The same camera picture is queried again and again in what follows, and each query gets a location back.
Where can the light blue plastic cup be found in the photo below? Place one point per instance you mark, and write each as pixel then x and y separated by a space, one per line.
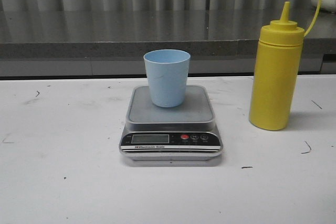
pixel 167 71

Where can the yellow squeeze bottle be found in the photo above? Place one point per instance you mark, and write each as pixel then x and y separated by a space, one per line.
pixel 277 63

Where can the silver digital kitchen scale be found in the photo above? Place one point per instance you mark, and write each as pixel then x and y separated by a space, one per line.
pixel 187 132

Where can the grey stone counter ledge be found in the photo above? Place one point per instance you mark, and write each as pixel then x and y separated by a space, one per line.
pixel 111 44

